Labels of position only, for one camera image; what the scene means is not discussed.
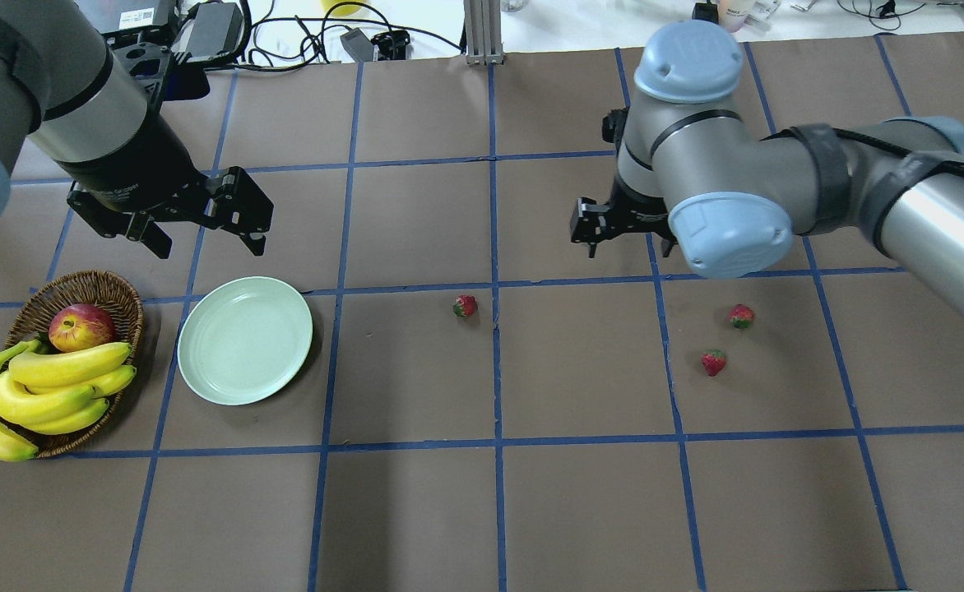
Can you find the silver robot arm near plate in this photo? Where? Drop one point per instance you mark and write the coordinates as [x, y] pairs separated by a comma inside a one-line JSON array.
[[95, 111]]

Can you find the red yellow apple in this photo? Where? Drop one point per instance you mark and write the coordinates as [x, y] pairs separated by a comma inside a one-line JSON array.
[[79, 327]]

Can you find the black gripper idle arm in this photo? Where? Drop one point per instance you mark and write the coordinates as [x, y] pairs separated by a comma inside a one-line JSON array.
[[138, 160]]

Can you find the black power adapter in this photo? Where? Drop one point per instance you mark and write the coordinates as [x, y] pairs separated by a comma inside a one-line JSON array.
[[216, 33]]

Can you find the red strawberry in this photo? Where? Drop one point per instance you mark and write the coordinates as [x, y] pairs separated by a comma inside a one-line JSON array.
[[714, 361], [741, 317], [465, 306]]

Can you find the yellow tape roll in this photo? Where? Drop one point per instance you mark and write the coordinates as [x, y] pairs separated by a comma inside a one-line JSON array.
[[341, 9]]

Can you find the brown wicker basket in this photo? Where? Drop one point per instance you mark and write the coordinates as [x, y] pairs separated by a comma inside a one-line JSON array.
[[108, 290]]

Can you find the aluminium frame post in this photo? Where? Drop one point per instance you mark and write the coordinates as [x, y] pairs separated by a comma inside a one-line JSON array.
[[482, 33]]

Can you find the black gripper working arm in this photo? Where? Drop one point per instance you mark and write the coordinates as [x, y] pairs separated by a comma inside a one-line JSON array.
[[632, 208]]

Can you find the pale green plate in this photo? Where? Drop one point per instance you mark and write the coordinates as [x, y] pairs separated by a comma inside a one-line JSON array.
[[245, 341]]

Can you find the yellow banana bunch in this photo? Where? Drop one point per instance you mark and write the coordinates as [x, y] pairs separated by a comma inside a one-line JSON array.
[[57, 395]]

